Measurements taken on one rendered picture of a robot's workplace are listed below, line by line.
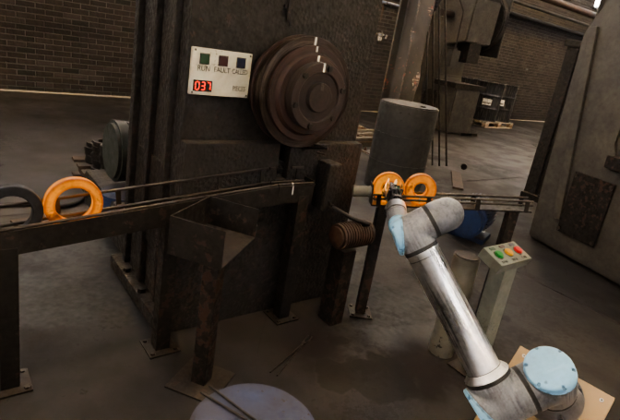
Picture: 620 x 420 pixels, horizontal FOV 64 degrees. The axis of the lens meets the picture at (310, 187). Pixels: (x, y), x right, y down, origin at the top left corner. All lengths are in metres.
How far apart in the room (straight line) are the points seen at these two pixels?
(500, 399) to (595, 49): 3.20
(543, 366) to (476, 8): 8.55
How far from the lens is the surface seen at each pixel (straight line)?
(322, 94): 2.05
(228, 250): 1.75
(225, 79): 2.06
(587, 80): 4.40
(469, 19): 9.87
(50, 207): 1.85
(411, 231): 1.63
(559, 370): 1.77
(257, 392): 1.42
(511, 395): 1.76
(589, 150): 4.33
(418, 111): 4.76
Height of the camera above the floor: 1.35
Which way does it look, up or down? 17 degrees down
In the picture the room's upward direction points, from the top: 10 degrees clockwise
